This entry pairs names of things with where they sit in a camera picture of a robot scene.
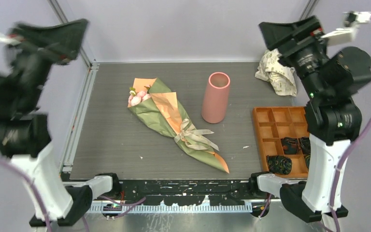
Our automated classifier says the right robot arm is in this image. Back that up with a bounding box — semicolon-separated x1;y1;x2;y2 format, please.
248;11;371;223

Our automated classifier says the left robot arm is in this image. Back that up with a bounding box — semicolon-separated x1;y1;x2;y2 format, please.
0;18;122;227

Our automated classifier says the green orange flower bouquet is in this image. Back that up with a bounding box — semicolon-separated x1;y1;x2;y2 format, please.
128;78;229;173

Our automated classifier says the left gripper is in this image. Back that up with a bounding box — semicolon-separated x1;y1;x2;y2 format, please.
11;16;90;107

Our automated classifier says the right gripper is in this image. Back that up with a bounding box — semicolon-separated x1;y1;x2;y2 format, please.
256;14;326;98

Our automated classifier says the pink cylindrical vase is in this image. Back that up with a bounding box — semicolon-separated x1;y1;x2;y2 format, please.
201;72;230;124

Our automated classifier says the dark patterned rolled tie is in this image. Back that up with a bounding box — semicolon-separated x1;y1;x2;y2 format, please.
280;137;300;155
299;137;311;155
266;155;292;175
304;155;311;169

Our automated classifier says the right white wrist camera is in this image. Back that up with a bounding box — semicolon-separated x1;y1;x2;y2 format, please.
321;11;371;46

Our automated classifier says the cream printed ribbon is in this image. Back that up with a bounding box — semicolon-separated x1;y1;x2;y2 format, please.
174;118;219;151

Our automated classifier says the orange compartment tray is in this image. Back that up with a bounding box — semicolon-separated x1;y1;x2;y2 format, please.
252;106;309;179

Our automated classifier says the crumpled printed paper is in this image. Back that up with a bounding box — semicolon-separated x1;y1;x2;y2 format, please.
255;49;298;97

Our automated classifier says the aluminium frame rail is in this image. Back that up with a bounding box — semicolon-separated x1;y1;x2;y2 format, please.
59;60;99;174

